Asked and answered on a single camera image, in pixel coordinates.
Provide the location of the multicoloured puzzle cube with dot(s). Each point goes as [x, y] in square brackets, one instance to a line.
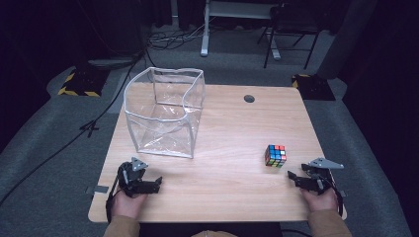
[275, 156]

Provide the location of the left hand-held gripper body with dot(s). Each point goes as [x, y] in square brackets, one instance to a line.
[130, 179]

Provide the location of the person's right hand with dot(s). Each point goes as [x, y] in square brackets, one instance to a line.
[318, 200]

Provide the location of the round grey table grommet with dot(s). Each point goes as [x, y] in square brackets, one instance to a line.
[249, 98]

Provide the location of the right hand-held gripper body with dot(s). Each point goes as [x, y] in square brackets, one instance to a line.
[318, 176]

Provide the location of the person's left hand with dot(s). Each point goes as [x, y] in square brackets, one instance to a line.
[126, 205]

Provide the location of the black chair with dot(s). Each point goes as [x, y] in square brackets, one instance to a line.
[293, 26]

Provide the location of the transparent plastic storage bag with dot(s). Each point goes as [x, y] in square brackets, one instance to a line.
[164, 112]

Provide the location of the white metal desk frame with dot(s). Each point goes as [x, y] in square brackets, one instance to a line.
[206, 29]

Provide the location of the person's dark torso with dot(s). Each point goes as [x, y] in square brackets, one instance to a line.
[210, 230]

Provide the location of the black yellow striped stand base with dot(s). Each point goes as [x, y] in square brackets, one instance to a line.
[82, 82]
[313, 87]

